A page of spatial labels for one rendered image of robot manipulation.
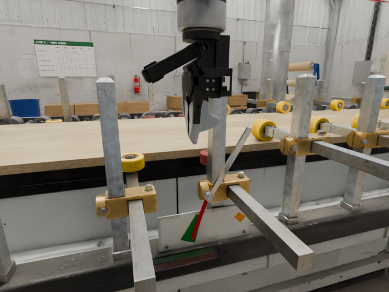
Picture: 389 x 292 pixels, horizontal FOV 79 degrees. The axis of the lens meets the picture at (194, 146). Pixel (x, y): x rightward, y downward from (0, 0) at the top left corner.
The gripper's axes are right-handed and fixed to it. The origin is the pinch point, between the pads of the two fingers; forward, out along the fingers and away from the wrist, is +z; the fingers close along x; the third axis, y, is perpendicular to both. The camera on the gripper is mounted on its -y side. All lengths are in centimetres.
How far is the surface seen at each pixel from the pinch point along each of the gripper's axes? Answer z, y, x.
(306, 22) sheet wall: -221, 686, 785
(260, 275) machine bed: 76, 42, 31
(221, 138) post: 2.2, 9.7, 6.1
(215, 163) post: 8.6, 8.2, 6.1
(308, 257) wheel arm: 15.6, 13.4, -21.0
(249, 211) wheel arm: 15.8, 11.5, -5.7
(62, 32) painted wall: -130, -148, 708
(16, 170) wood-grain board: 12, -43, 27
